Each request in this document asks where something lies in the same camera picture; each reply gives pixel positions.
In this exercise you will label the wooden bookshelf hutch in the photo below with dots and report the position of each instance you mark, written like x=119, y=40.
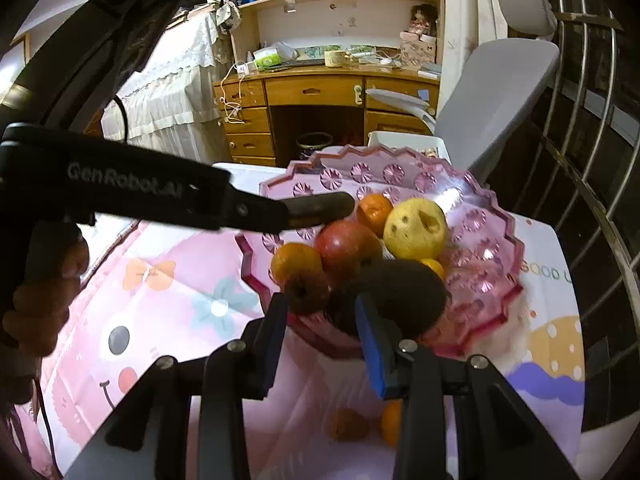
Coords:
x=350, y=10

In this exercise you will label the wooden desk with drawers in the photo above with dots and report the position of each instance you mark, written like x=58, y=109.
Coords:
x=310, y=90

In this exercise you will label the green tissue box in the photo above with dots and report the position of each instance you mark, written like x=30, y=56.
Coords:
x=265, y=59

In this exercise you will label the white lace cover cloth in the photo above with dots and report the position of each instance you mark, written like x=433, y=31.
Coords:
x=165, y=95

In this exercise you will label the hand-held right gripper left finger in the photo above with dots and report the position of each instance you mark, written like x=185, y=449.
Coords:
x=275, y=340

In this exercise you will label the white plastic tray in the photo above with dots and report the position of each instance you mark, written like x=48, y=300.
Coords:
x=390, y=139

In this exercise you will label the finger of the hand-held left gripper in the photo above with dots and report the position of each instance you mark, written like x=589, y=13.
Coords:
x=240, y=210

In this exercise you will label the cartoon printed tablecloth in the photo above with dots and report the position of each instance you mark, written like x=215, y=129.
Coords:
x=175, y=320

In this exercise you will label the metal window grille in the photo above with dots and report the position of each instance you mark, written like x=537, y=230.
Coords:
x=590, y=17

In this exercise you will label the stack of books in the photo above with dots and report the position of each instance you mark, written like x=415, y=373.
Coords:
x=200, y=9

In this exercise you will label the grey hanging pouch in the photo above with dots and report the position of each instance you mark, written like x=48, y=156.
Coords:
x=230, y=17

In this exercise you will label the pink plastic fruit bowl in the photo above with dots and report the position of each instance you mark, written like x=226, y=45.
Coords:
x=475, y=240

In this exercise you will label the red lychee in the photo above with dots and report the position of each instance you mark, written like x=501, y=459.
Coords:
x=347, y=425
x=306, y=294

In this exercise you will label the cream mug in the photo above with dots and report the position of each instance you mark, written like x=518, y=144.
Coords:
x=334, y=58

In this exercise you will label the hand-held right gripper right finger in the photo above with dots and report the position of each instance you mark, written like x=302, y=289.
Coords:
x=372, y=345

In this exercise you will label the dark avocado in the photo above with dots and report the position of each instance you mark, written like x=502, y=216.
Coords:
x=400, y=290

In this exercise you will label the brown haired doll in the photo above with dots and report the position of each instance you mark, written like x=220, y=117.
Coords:
x=422, y=20

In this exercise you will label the red apple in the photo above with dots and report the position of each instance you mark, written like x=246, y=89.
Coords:
x=345, y=250

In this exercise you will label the pink patterned box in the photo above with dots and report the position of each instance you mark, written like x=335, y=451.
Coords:
x=417, y=54

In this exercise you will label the white floral curtain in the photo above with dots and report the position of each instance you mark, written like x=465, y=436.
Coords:
x=470, y=5

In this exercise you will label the grey office chair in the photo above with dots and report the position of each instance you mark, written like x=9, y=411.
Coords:
x=500, y=90

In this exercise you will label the yellow pear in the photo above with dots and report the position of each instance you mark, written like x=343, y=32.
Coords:
x=415, y=235

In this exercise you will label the black trash bin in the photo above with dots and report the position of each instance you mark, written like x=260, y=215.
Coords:
x=314, y=145

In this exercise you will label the person's left hand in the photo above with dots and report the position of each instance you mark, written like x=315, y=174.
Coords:
x=45, y=310

